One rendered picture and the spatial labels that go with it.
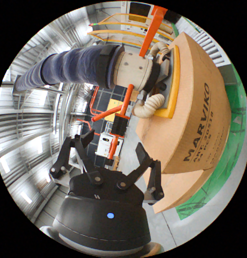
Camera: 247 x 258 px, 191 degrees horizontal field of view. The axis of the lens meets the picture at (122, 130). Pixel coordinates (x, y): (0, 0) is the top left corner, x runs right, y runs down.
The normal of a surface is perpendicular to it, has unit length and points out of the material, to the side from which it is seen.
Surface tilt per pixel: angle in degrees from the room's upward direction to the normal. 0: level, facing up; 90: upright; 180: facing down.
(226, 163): 0
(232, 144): 0
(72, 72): 111
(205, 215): 0
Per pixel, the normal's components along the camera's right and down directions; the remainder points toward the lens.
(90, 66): -0.05, 0.80
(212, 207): -0.96, -0.27
